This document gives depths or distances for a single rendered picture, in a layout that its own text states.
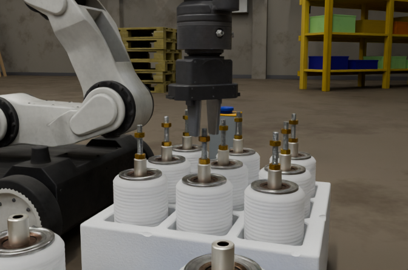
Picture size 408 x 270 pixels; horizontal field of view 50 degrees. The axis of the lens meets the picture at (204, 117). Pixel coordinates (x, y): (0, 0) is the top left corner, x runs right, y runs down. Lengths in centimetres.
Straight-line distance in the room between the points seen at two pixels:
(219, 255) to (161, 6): 995
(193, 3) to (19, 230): 39
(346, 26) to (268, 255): 592
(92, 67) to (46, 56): 1061
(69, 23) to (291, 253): 77
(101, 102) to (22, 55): 1112
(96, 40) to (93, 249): 55
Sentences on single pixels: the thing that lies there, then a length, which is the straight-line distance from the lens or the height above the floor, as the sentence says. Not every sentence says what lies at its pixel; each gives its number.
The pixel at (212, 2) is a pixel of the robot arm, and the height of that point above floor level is 54.
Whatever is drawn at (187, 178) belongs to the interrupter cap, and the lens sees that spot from 75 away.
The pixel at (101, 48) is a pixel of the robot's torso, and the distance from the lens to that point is 114.
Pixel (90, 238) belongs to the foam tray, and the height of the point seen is 16.
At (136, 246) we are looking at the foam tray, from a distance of 75.
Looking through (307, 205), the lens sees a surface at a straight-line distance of 83.
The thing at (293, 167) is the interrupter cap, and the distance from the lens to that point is 84.
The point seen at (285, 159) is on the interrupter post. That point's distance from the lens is 82.
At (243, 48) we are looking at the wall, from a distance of 971.
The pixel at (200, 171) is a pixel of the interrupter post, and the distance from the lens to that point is 73.
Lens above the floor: 46
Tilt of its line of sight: 8 degrees down
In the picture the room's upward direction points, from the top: straight up
